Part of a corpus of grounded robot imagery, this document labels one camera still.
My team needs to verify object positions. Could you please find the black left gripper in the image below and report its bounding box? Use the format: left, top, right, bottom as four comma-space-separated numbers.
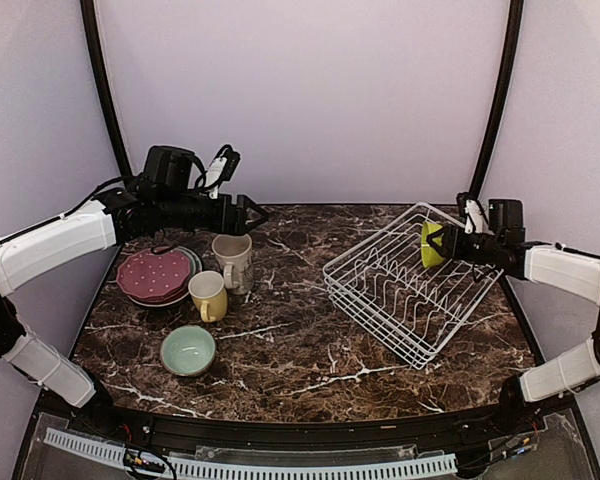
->
158, 190, 269, 235

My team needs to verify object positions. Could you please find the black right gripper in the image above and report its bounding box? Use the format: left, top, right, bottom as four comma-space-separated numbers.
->
427, 224, 503, 263

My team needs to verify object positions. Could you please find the lime green bowl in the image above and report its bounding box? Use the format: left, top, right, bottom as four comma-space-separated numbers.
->
420, 222, 446, 268

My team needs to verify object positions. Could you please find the patterned beige tall mug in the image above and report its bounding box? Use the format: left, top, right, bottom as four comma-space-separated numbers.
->
211, 234, 255, 295

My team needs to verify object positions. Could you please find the yellow mug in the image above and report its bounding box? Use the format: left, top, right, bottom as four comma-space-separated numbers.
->
188, 270, 228, 323

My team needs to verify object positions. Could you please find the red teal floral plate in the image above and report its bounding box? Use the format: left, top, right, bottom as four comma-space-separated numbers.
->
127, 247, 205, 309

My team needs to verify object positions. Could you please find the pink polka dot plate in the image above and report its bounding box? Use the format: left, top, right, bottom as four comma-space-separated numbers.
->
116, 249, 192, 303

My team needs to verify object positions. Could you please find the light teal bowl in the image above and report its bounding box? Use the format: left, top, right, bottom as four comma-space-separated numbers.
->
160, 326, 216, 377

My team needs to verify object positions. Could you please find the pale green flower plate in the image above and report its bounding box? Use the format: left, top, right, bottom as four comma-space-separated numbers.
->
163, 247, 203, 297

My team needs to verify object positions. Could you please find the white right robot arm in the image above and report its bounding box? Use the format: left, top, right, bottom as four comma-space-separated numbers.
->
422, 223, 600, 434

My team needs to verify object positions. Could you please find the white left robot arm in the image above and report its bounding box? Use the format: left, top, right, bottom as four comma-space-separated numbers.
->
0, 188, 269, 436

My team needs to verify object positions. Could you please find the black right corner post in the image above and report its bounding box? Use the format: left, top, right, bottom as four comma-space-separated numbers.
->
469, 0, 524, 199

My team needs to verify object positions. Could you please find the black corner post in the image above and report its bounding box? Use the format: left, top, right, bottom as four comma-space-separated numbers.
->
469, 0, 524, 199
79, 0, 134, 186

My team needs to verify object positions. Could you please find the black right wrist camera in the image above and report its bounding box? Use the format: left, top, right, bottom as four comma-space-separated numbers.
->
488, 199, 524, 234

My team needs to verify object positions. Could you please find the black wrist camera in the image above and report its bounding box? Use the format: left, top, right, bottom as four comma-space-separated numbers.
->
143, 145, 196, 190
488, 199, 524, 234

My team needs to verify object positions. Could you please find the white wire dish rack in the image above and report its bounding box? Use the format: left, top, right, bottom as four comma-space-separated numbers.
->
323, 202, 501, 370

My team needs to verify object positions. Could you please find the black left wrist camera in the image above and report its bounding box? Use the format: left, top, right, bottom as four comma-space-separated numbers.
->
143, 145, 196, 190

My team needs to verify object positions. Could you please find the black front table rail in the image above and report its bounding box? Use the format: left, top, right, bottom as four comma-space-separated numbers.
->
27, 387, 576, 469

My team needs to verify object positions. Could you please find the black left corner post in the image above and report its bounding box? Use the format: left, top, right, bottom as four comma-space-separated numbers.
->
79, 0, 134, 186

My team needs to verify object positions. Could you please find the white slotted cable duct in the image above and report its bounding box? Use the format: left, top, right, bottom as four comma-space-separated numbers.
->
43, 427, 458, 479

